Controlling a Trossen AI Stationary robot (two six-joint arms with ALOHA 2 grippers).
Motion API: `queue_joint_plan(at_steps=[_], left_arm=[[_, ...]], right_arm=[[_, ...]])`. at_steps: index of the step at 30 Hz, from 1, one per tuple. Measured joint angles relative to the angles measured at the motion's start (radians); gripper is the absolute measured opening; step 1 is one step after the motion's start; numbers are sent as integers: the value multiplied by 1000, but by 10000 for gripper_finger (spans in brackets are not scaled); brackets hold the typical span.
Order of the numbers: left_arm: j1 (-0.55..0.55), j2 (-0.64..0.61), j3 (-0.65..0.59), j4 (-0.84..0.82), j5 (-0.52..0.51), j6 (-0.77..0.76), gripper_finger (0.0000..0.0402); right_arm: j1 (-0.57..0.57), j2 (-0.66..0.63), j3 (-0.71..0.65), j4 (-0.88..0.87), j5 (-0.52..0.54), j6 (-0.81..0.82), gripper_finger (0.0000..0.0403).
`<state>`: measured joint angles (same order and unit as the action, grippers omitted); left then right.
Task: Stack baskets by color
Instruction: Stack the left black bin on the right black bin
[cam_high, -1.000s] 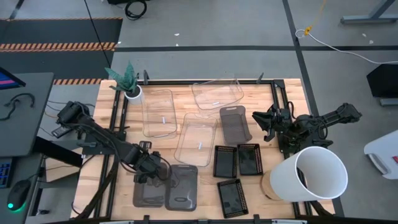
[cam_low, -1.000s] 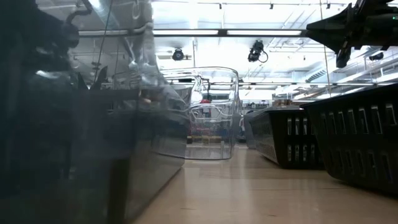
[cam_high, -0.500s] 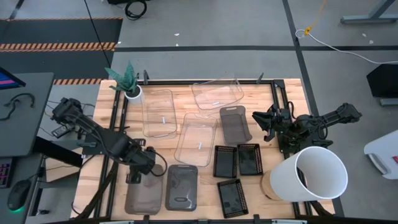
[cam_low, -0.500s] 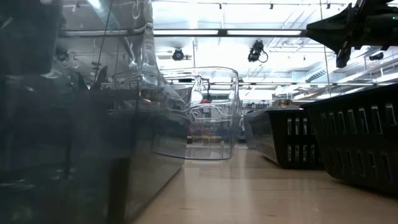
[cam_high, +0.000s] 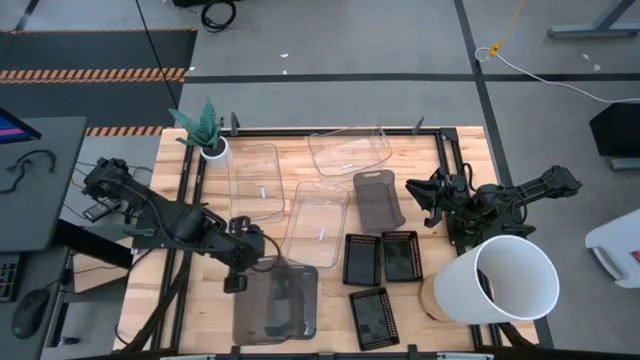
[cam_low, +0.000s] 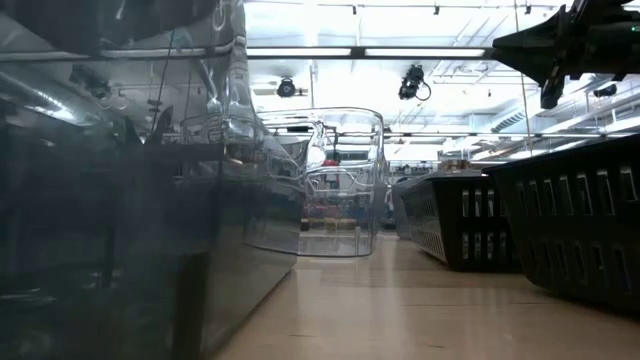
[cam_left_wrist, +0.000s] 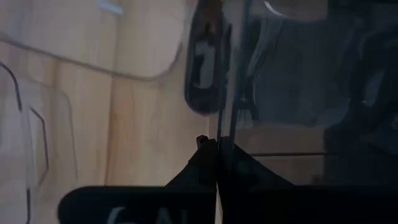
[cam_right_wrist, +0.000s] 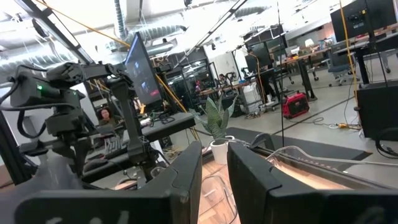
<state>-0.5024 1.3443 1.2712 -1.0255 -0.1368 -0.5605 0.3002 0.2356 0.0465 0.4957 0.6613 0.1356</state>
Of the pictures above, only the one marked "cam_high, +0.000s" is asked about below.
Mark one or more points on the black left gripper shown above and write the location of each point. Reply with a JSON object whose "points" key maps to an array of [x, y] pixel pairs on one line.
{"points": [[247, 250]]}

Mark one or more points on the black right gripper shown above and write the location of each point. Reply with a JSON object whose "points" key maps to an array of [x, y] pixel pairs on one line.
{"points": [[447, 192]]}

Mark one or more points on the small smoky grey plastic bin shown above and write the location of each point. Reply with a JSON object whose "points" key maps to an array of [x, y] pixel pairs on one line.
{"points": [[377, 200]]}

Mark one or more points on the black slatted plastic basket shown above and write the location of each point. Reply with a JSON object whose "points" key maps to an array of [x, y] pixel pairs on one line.
{"points": [[402, 256], [362, 260], [374, 318]]}

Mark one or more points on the large smoky grey plastic bin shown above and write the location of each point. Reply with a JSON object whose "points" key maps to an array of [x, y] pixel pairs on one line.
{"points": [[280, 310]]}

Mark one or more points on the clear plastic bin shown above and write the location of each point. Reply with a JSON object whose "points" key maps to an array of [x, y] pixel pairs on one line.
{"points": [[255, 182], [315, 225], [350, 150]]}

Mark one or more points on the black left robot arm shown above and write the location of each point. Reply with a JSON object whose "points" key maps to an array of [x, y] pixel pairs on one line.
{"points": [[165, 220]]}

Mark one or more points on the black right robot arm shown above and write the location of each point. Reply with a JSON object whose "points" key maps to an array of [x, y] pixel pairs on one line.
{"points": [[545, 182]]}

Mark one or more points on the black table clamp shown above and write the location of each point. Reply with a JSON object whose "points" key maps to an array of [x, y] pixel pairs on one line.
{"points": [[234, 124], [418, 126]]}

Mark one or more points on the round wooden lamp base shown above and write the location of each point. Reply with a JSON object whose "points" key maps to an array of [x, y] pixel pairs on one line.
{"points": [[427, 300]]}

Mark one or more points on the white plant pot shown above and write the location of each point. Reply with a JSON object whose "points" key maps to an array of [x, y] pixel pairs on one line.
{"points": [[216, 156]]}

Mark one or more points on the white cylindrical bin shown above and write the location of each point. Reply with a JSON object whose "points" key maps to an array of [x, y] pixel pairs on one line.
{"points": [[500, 300]]}

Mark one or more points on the green artificial plant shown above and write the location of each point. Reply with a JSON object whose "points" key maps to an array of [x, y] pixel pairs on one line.
{"points": [[200, 125]]}

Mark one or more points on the black power adapter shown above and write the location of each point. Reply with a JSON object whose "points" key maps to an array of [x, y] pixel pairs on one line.
{"points": [[100, 210]]}

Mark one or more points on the white plastic object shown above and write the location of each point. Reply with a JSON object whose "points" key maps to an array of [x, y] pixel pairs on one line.
{"points": [[617, 245]]}

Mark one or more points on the dark grey desk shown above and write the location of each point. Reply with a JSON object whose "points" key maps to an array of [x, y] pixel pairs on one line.
{"points": [[45, 200]]}

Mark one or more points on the black box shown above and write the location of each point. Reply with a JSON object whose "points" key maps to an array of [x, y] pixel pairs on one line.
{"points": [[617, 130]]}

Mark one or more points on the black computer mouse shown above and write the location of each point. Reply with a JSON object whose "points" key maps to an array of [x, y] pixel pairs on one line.
{"points": [[30, 314]]}

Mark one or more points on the black keyboard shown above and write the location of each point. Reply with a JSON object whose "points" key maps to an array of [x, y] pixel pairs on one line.
{"points": [[7, 277]]}

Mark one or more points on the grey metal table leg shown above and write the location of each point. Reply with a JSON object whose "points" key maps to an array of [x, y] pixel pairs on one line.
{"points": [[595, 31]]}

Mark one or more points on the black hazard-striped floor mat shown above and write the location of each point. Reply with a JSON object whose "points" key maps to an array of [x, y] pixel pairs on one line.
{"points": [[100, 50]]}

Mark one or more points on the computer monitor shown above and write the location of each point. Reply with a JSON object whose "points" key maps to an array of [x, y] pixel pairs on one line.
{"points": [[12, 129]]}

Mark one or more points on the black metal table frame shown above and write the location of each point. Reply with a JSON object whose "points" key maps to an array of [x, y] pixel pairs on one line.
{"points": [[445, 150]]}

